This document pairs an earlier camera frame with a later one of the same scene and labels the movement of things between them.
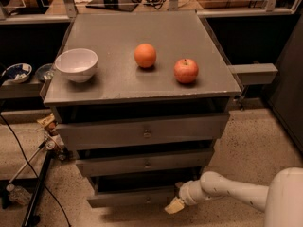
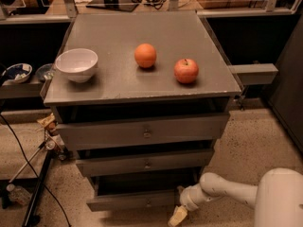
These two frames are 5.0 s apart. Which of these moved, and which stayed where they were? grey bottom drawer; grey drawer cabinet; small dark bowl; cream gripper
Moved: cream gripper
Stayed: small dark bowl; grey drawer cabinet; grey bottom drawer
